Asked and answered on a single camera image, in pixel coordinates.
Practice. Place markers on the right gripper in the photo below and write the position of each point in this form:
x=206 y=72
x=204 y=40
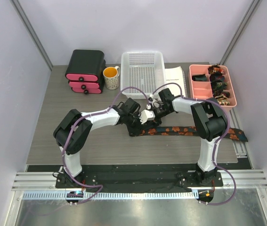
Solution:
x=157 y=120

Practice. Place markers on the floral mug yellow inside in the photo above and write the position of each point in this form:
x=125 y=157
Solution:
x=111 y=76

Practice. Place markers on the slotted cable duct rail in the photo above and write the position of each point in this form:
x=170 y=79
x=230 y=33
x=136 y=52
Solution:
x=77 y=195

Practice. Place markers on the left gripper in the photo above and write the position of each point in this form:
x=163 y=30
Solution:
x=136 y=130

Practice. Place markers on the black pink drawer box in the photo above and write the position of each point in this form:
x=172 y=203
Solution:
x=85 y=71

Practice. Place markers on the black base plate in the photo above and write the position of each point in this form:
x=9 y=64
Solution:
x=146 y=175

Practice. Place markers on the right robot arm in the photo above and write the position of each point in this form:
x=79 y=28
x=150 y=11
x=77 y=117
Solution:
x=211 y=123

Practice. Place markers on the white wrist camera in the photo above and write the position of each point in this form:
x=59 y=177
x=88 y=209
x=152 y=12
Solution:
x=153 y=102
x=146 y=115

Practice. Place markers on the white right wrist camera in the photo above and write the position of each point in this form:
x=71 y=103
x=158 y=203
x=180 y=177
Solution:
x=153 y=102

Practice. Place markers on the red patterned rolled tie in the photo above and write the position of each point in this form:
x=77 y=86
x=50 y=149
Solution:
x=213 y=69

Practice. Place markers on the aluminium corner frame post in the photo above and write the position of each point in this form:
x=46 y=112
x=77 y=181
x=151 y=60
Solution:
x=251 y=10

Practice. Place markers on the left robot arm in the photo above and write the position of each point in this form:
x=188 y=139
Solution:
x=72 y=133

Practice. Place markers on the left aluminium frame post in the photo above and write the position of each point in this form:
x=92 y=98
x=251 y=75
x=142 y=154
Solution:
x=31 y=31

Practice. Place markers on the black orange floral tie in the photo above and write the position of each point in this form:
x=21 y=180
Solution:
x=233 y=133

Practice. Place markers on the white perforated plastic basket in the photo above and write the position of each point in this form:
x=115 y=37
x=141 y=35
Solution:
x=142 y=69

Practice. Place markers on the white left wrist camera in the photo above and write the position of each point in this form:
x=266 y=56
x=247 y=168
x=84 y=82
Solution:
x=146 y=115

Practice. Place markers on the green dark rolled tie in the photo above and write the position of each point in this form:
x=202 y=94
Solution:
x=217 y=86

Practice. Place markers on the blue red rolled tie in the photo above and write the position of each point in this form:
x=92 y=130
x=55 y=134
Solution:
x=217 y=77

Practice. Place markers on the white paper booklet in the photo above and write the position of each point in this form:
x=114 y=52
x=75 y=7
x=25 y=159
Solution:
x=176 y=75

